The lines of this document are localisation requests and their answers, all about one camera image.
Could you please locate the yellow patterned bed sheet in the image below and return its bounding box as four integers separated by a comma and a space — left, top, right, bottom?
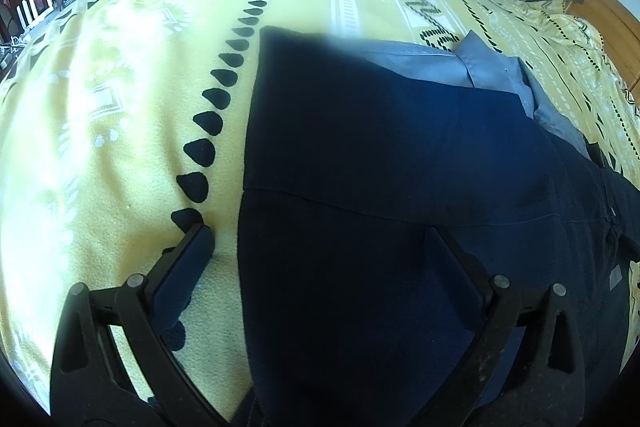
0, 0, 640, 413

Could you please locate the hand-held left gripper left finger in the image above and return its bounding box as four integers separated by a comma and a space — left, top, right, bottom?
50, 223, 251, 427

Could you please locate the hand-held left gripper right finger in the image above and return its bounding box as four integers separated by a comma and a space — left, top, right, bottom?
407, 226, 587, 427

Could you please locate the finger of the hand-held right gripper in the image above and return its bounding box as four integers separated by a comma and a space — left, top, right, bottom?
587, 142, 640, 268

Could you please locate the wooden bed headboard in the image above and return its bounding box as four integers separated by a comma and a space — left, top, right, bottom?
567, 0, 640, 92

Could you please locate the white router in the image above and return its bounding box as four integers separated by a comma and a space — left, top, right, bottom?
15, 0, 54, 28

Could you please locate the navy and grey garment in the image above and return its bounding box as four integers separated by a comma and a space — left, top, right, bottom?
235, 25, 640, 427

